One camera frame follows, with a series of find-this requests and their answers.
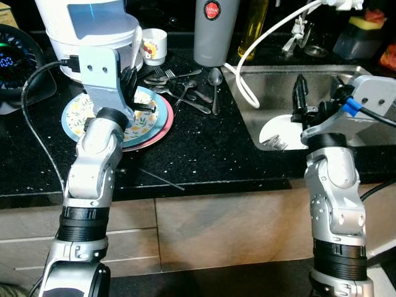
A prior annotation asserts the white printed mug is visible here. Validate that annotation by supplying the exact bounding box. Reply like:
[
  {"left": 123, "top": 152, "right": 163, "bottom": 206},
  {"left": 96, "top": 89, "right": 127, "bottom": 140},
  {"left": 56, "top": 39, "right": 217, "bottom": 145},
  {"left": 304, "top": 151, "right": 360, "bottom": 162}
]
[{"left": 141, "top": 28, "right": 168, "bottom": 66}]

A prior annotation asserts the grey tumbler with red logo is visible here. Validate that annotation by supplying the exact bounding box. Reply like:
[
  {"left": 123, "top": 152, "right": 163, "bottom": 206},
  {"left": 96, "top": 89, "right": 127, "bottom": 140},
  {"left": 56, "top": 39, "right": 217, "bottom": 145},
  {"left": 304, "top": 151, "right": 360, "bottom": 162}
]
[{"left": 194, "top": 0, "right": 241, "bottom": 67}]

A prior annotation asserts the round metal drain ring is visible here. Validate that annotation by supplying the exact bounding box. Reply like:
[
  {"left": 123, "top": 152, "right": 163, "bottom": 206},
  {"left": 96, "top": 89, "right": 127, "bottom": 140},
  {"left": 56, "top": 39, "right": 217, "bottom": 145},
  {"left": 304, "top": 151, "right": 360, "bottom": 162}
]
[{"left": 304, "top": 37, "right": 329, "bottom": 58}]

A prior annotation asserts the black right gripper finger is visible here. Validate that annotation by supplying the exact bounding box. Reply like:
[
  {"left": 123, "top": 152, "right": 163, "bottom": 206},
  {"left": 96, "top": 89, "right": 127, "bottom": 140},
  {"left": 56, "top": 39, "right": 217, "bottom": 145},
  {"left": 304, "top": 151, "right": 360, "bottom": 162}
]
[{"left": 295, "top": 74, "right": 309, "bottom": 113}]

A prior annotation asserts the taped faucet with white head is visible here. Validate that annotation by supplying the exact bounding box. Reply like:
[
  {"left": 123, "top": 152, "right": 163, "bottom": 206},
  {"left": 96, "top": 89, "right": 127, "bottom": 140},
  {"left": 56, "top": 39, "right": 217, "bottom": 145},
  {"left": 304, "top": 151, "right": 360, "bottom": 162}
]
[{"left": 282, "top": 0, "right": 347, "bottom": 55}]

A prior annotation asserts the beige base cabinet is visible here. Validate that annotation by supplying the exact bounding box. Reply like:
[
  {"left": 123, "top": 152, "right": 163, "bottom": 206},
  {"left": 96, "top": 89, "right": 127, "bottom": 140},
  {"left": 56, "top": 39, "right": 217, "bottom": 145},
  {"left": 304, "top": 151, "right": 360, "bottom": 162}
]
[{"left": 0, "top": 183, "right": 396, "bottom": 276}]

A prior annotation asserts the yellow oil bottle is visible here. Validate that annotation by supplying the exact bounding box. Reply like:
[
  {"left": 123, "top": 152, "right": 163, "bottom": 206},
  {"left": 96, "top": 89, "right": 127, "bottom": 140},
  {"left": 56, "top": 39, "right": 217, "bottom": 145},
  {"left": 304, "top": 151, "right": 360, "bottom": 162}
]
[{"left": 237, "top": 0, "right": 270, "bottom": 61}]

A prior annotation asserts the floral plate with blue rim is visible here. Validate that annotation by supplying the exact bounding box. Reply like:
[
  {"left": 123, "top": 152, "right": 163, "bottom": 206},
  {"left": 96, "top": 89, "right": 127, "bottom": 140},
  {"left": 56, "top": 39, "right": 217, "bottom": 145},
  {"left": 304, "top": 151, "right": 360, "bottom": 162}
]
[{"left": 62, "top": 87, "right": 169, "bottom": 148}]

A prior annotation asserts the white stacked kitchen appliance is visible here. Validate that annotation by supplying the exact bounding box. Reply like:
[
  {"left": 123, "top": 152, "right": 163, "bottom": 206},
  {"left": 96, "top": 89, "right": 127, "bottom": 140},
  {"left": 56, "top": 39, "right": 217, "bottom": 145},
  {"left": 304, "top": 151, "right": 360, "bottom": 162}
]
[{"left": 34, "top": 0, "right": 144, "bottom": 81}]

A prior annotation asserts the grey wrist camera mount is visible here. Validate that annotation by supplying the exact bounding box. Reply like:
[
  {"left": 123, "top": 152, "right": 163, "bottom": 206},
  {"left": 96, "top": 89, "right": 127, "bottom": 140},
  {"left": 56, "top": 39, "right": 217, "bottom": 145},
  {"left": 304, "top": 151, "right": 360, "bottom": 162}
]
[
  {"left": 301, "top": 75, "right": 396, "bottom": 144},
  {"left": 79, "top": 47, "right": 138, "bottom": 122}
]

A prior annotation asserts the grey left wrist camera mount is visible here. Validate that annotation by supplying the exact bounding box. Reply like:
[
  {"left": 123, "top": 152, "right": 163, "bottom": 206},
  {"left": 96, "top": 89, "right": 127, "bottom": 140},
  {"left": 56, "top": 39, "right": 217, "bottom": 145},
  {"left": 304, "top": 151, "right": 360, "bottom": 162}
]
[{"left": 79, "top": 47, "right": 138, "bottom": 122}]

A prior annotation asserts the white hose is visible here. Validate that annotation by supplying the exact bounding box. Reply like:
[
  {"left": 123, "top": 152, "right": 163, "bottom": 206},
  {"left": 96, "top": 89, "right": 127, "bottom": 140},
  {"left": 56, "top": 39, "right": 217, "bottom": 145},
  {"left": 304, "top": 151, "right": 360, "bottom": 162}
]
[{"left": 223, "top": 0, "right": 325, "bottom": 110}]

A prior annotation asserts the dark sponge holder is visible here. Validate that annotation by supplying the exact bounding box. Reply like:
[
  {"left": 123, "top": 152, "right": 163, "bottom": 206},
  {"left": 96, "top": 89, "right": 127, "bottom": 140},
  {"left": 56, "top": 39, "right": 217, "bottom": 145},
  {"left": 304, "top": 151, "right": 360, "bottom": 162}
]
[{"left": 334, "top": 15, "right": 387, "bottom": 61}]

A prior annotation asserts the steel fork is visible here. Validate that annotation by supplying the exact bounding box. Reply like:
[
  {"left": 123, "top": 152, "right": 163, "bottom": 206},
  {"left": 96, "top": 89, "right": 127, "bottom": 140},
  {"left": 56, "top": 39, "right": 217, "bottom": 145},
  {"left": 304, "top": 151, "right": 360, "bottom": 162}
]
[
  {"left": 263, "top": 136, "right": 290, "bottom": 151},
  {"left": 162, "top": 67, "right": 205, "bottom": 80}
]

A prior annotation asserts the black appliance with blue display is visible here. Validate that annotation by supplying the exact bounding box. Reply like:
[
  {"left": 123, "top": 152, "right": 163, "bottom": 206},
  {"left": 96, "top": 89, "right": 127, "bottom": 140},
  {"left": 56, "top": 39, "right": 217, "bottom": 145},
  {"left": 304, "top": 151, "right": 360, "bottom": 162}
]
[{"left": 0, "top": 25, "right": 45, "bottom": 115}]

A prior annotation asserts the red scrubber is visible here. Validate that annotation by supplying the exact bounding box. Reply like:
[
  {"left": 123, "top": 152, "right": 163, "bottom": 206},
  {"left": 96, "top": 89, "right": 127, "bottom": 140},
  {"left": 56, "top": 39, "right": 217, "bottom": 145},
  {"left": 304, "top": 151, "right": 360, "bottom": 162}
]
[{"left": 364, "top": 7, "right": 387, "bottom": 24}]

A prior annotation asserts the black floor mat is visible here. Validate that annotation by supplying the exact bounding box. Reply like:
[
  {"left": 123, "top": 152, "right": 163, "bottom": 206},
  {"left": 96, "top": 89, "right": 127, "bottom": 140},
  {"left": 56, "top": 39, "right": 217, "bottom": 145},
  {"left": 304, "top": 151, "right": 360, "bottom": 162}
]
[{"left": 108, "top": 257, "right": 316, "bottom": 297}]

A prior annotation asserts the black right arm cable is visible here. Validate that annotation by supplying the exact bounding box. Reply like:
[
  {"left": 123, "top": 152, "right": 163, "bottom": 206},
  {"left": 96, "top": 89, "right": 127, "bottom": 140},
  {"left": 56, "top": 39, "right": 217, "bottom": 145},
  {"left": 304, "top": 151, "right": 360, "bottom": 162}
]
[{"left": 334, "top": 79, "right": 396, "bottom": 202}]

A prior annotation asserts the stainless steel sink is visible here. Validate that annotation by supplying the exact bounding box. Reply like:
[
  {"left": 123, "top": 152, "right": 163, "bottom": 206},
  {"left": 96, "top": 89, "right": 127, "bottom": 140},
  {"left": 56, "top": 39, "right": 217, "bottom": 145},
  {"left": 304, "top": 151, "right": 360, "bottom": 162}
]
[{"left": 232, "top": 65, "right": 396, "bottom": 152}]

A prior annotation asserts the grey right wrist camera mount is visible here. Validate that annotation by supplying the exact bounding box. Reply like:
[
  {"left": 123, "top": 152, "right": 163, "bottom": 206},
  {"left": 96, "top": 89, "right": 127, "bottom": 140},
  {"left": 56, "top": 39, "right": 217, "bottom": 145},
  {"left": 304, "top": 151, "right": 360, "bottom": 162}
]
[{"left": 301, "top": 75, "right": 396, "bottom": 144}]

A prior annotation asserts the white bowl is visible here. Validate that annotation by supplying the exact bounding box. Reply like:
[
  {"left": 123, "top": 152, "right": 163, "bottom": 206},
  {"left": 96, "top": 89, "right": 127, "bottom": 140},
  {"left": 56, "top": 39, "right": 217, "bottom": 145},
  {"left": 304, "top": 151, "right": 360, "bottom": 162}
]
[{"left": 259, "top": 114, "right": 310, "bottom": 151}]

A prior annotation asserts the yellow sponge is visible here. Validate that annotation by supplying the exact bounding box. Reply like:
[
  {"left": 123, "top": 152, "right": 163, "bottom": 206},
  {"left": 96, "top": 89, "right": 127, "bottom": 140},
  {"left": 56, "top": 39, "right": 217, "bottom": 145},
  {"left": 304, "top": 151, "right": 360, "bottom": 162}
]
[{"left": 348, "top": 15, "right": 385, "bottom": 35}]

